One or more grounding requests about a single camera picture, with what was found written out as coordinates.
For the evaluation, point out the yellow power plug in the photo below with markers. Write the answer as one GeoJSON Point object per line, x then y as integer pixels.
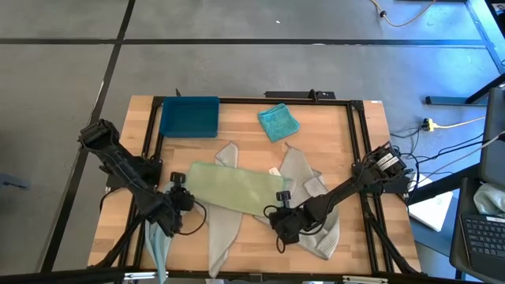
{"type": "Point", "coordinates": [429, 125]}

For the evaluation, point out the grey waffle microfiber towel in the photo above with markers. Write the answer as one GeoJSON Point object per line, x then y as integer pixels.
{"type": "Point", "coordinates": [311, 185]}
{"type": "Point", "coordinates": [221, 232]}

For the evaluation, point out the teal fluffy microfiber towel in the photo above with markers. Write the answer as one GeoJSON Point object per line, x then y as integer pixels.
{"type": "Point", "coordinates": [278, 121]}

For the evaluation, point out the pale green microfiber towel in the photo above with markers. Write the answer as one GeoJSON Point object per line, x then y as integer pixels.
{"type": "Point", "coordinates": [236, 187]}

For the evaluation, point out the grey monitor panel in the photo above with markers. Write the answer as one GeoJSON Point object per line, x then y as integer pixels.
{"type": "Point", "coordinates": [495, 138]}

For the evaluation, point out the black keyboard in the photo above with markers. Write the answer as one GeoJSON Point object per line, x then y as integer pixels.
{"type": "Point", "coordinates": [485, 240]}

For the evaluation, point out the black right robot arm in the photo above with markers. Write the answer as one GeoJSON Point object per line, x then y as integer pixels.
{"type": "Point", "coordinates": [343, 189]}

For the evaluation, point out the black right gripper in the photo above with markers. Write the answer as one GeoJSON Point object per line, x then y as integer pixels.
{"type": "Point", "coordinates": [288, 225]}

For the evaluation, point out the silver metal bracket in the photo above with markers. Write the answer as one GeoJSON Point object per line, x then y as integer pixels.
{"type": "Point", "coordinates": [146, 275]}
{"type": "Point", "coordinates": [365, 279]}

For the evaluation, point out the light blue microfiber towel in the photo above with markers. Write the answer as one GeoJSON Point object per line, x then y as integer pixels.
{"type": "Point", "coordinates": [158, 244]}

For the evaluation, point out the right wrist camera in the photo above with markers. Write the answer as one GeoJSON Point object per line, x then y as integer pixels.
{"type": "Point", "coordinates": [283, 195]}

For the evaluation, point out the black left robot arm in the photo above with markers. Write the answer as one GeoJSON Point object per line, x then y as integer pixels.
{"type": "Point", "coordinates": [118, 161]}

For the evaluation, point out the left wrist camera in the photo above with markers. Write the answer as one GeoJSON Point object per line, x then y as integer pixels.
{"type": "Point", "coordinates": [178, 177]}

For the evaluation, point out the black mounting bar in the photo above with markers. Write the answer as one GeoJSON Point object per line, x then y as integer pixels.
{"type": "Point", "coordinates": [292, 94]}

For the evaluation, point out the blue plastic bin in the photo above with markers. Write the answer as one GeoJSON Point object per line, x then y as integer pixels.
{"type": "Point", "coordinates": [189, 117]}

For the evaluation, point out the dark side desk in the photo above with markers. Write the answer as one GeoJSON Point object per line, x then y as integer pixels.
{"type": "Point", "coordinates": [457, 252]}

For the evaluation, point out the black slanted table leg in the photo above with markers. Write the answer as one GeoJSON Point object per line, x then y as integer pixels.
{"type": "Point", "coordinates": [485, 88]}

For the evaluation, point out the crumpled white cloth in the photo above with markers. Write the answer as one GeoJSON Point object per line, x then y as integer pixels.
{"type": "Point", "coordinates": [491, 199]}

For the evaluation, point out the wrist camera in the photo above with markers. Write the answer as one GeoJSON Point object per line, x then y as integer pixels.
{"type": "Point", "coordinates": [178, 177]}
{"type": "Point", "coordinates": [283, 195]}

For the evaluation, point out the blue-grey table foot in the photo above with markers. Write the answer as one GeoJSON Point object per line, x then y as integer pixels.
{"type": "Point", "coordinates": [453, 101]}

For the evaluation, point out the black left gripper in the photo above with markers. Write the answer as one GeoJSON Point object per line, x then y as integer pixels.
{"type": "Point", "coordinates": [182, 200]}

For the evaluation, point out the white flat board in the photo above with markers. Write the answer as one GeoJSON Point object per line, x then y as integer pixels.
{"type": "Point", "coordinates": [434, 209]}

